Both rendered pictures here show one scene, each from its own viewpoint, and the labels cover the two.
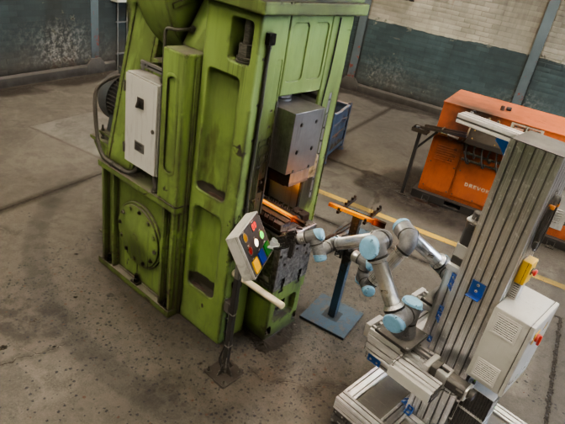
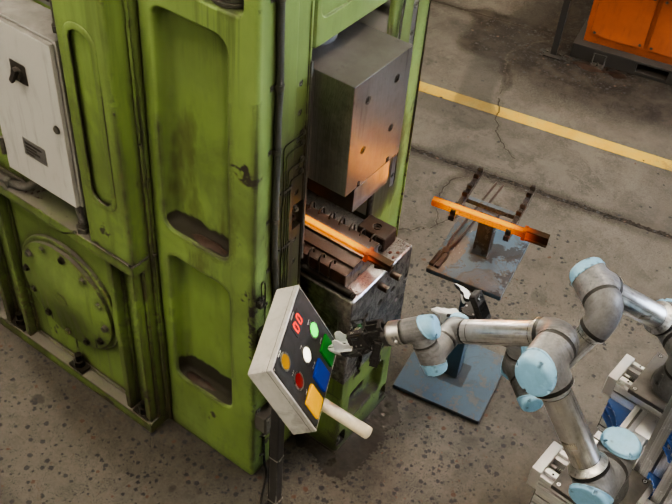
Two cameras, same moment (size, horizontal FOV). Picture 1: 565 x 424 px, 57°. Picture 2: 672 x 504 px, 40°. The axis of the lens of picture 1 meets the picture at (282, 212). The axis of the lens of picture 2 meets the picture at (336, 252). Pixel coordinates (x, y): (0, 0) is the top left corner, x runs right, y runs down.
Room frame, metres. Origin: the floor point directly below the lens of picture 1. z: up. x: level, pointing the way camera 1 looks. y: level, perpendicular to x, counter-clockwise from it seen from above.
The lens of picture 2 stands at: (0.80, 0.17, 3.20)
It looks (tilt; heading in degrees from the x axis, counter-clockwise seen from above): 44 degrees down; 357
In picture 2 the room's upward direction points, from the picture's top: 5 degrees clockwise
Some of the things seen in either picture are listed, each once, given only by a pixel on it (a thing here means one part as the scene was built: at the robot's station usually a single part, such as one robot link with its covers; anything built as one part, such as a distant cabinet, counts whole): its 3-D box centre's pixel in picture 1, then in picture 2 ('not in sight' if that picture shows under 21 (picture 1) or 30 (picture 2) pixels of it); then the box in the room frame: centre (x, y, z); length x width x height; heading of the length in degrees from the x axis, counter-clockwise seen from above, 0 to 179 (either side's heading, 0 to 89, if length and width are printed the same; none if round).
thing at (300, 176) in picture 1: (275, 165); (319, 158); (3.19, 0.10, 1.32); 0.42 x 0.20 x 0.10; 54
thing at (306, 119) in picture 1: (285, 129); (331, 90); (3.23, 0.08, 1.56); 0.42 x 0.39 x 0.40; 54
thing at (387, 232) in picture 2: (299, 214); (376, 233); (3.25, -0.12, 0.95); 0.12 x 0.08 x 0.06; 54
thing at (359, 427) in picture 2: (258, 288); (317, 400); (2.74, 0.07, 0.62); 0.44 x 0.05 x 0.05; 54
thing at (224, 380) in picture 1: (224, 368); not in sight; (2.57, 0.20, 0.05); 0.22 x 0.22 x 0.09; 54
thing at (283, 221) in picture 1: (267, 211); (313, 238); (3.19, 0.10, 0.96); 0.42 x 0.20 x 0.09; 54
